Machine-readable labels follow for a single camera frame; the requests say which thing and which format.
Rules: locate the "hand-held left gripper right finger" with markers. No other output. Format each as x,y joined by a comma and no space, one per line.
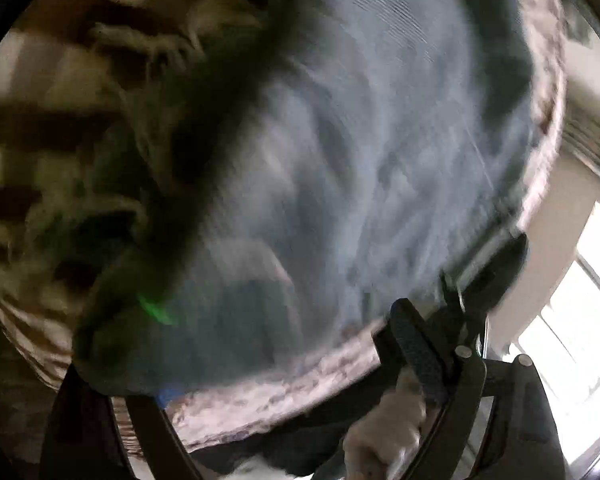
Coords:
421,360

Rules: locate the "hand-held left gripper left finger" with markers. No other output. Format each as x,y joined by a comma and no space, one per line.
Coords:
164,396

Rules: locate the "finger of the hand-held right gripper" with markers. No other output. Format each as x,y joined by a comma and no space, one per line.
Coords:
500,275

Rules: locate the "blue denim pants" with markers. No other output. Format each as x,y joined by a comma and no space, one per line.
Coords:
340,170

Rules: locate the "white fluffy cloth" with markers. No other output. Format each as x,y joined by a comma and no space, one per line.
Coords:
387,435

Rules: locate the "bright window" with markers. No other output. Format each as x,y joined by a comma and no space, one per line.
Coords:
575,330

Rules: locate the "dark cloth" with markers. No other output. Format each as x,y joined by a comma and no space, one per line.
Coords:
300,447

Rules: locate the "brown checkered fringed blanket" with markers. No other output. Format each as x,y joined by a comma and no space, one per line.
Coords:
65,125

